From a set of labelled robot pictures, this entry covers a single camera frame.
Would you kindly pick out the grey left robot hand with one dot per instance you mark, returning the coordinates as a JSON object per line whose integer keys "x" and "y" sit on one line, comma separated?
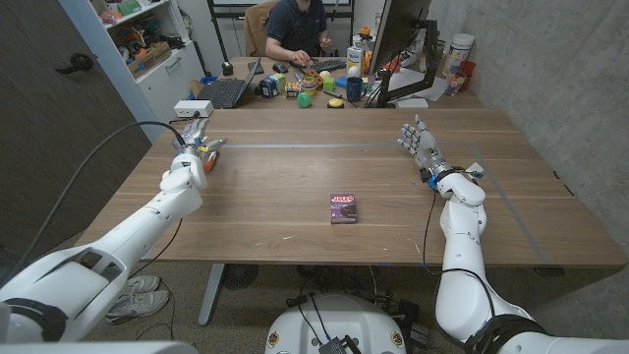
{"x": 194, "y": 142}

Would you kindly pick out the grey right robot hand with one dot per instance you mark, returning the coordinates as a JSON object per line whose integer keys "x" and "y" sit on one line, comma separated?
{"x": 425, "y": 147}

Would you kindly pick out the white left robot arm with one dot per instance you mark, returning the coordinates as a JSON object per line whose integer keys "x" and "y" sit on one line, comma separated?
{"x": 123, "y": 233}

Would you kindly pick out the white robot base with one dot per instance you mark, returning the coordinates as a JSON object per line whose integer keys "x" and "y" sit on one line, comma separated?
{"x": 339, "y": 319}

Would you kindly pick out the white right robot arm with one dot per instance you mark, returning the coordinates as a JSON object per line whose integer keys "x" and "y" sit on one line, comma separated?
{"x": 462, "y": 295}

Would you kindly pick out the orange glue stick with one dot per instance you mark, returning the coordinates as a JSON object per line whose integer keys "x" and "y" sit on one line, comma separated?
{"x": 211, "y": 161}

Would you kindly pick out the white box device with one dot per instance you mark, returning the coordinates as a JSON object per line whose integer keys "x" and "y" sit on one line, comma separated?
{"x": 193, "y": 108}

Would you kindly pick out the flat white box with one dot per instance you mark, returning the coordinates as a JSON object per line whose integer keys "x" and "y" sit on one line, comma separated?
{"x": 412, "y": 102}

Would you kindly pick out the cardboard box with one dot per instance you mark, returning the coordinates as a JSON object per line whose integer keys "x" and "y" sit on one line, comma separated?
{"x": 150, "y": 59}

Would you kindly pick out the small purple jello box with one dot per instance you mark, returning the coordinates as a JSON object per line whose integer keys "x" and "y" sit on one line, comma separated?
{"x": 343, "y": 209}

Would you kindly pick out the green box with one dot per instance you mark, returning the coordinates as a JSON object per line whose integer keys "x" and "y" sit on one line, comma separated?
{"x": 280, "y": 80}

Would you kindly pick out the colourful small box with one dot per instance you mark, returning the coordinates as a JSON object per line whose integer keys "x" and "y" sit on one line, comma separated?
{"x": 293, "y": 90}

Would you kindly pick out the white carton box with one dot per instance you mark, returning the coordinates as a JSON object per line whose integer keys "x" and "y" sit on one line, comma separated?
{"x": 355, "y": 59}

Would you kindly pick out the white wrist tag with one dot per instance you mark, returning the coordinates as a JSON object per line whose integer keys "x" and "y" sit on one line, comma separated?
{"x": 474, "y": 170}

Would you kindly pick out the black laptop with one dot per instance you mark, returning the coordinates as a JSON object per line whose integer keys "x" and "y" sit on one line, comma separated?
{"x": 223, "y": 93}

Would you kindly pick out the white shelf cabinet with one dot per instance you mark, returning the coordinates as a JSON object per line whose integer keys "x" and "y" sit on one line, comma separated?
{"x": 162, "y": 83}

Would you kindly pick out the clear glass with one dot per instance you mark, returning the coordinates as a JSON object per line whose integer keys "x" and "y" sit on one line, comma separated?
{"x": 453, "y": 84}

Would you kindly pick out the small black gadget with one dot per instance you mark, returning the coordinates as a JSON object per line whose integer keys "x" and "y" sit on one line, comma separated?
{"x": 227, "y": 69}

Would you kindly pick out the red cup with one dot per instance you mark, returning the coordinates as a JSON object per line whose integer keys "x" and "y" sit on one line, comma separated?
{"x": 468, "y": 74}

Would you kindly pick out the dark blue mug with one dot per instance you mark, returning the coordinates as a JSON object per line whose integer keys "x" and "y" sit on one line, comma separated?
{"x": 354, "y": 89}

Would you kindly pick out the blue toy can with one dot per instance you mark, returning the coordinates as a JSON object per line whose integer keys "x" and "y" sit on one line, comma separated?
{"x": 268, "y": 87}

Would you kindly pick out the dark phone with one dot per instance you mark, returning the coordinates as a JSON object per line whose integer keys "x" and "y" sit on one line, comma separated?
{"x": 255, "y": 68}

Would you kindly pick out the yellow dome toy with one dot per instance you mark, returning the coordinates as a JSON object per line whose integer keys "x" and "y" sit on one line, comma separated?
{"x": 335, "y": 102}

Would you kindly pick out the white wipes canister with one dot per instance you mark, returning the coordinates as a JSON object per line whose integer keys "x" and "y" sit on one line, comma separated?
{"x": 458, "y": 51}

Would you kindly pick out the white egg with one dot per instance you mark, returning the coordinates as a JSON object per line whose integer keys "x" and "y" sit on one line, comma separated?
{"x": 354, "y": 72}

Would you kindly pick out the black computer mouse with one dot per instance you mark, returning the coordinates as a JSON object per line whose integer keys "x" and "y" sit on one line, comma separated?
{"x": 280, "y": 68}

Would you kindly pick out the green cube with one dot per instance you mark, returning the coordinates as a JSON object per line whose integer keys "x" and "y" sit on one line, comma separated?
{"x": 328, "y": 84}

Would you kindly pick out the green ball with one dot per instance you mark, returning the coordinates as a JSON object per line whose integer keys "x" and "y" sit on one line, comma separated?
{"x": 304, "y": 100}

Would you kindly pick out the black computer monitor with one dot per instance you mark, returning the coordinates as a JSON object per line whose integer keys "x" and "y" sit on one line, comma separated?
{"x": 395, "y": 29}

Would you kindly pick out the small white ball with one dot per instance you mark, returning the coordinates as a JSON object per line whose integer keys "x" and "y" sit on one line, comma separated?
{"x": 325, "y": 75}

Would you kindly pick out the black keyboard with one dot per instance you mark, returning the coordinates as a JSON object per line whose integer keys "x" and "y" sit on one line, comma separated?
{"x": 328, "y": 65}

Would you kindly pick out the rainbow stacking rings toy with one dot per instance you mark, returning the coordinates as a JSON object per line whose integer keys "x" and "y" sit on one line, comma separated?
{"x": 309, "y": 87}

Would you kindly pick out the brown chair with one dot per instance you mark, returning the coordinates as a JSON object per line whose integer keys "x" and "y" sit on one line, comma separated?
{"x": 255, "y": 29}

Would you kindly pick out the orange brick toy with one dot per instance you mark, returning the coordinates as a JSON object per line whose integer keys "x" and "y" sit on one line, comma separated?
{"x": 315, "y": 76}

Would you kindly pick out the white sneaker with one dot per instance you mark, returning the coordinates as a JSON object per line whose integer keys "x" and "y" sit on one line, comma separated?
{"x": 140, "y": 306}
{"x": 140, "y": 284}

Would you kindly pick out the grey table leg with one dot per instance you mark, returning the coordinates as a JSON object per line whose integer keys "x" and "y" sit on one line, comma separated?
{"x": 211, "y": 295}

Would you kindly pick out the person in dark shirt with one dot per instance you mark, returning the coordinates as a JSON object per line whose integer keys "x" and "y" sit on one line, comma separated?
{"x": 297, "y": 24}

